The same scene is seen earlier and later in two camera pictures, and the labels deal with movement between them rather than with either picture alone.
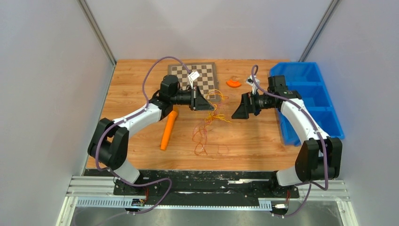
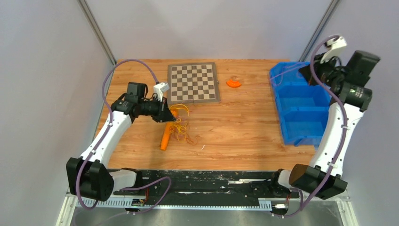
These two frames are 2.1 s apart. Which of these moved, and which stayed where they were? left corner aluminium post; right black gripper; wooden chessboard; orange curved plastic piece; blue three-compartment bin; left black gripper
Moved: right black gripper; left black gripper
Stayed: left corner aluminium post; wooden chessboard; orange curved plastic piece; blue three-compartment bin
